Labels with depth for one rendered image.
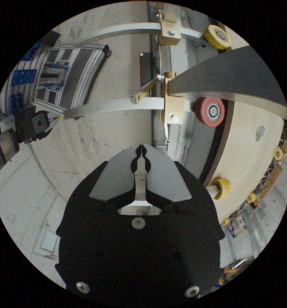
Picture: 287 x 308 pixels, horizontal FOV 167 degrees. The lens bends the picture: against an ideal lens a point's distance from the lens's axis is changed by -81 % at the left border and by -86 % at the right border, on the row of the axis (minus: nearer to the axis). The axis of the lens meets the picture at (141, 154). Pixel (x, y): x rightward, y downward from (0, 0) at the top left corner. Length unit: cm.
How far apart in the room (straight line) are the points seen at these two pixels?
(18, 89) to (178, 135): 99
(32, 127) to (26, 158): 245
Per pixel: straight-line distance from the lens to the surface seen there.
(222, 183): 38
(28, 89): 79
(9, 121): 64
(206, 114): 25
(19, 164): 268
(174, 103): 25
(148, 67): 43
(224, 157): 37
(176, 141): 57
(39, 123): 28
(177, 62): 56
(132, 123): 115
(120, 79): 116
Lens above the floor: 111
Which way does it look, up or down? 58 degrees down
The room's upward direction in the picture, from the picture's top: 178 degrees counter-clockwise
